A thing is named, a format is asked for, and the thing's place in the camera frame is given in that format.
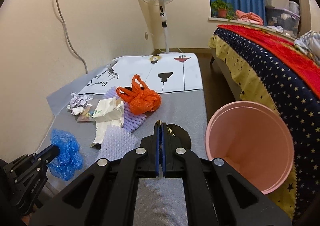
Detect clear storage bin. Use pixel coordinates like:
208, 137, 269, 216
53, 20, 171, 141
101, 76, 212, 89
265, 7, 300, 38

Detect purple foam net sheet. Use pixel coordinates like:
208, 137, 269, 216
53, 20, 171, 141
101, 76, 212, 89
103, 86, 146, 132

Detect navy star bedsheet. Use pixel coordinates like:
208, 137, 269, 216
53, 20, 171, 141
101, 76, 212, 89
213, 27, 319, 225

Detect grey wall cable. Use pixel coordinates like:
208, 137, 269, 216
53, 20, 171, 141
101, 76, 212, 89
51, 0, 89, 74

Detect clear zip bag with items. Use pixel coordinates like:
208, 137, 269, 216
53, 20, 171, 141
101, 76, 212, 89
76, 104, 94, 123

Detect blue plastic bag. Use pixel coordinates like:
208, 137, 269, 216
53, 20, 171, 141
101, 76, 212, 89
48, 128, 84, 181

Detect pink trash bin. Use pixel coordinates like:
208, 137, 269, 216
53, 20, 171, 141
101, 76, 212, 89
204, 101, 294, 195

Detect white bubble foam sheet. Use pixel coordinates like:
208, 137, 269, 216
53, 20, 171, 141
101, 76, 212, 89
96, 125, 140, 161

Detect white cardboard box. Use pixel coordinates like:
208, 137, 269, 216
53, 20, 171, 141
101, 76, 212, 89
264, 0, 290, 10

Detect black gold scrunchie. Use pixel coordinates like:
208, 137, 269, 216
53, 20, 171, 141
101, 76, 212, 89
167, 124, 191, 150

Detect orange plastic bag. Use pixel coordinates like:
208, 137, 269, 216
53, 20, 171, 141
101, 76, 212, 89
116, 74, 162, 115

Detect white paper ball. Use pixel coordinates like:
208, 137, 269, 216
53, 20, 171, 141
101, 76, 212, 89
66, 93, 93, 115

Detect plaid striped quilt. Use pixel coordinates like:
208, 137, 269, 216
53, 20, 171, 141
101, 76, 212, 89
293, 31, 320, 66

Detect white printed cloth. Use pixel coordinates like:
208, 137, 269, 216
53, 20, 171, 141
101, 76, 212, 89
79, 52, 203, 95

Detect yellow star bed skirt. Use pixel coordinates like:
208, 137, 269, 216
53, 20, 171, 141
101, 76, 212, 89
208, 35, 297, 219

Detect white paper bag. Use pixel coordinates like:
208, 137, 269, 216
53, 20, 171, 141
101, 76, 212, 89
91, 97, 124, 147

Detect potted green plant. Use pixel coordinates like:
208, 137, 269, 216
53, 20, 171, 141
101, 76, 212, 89
210, 0, 235, 20

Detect pink folded clothes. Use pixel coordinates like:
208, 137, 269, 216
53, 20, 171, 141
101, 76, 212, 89
235, 10, 264, 26

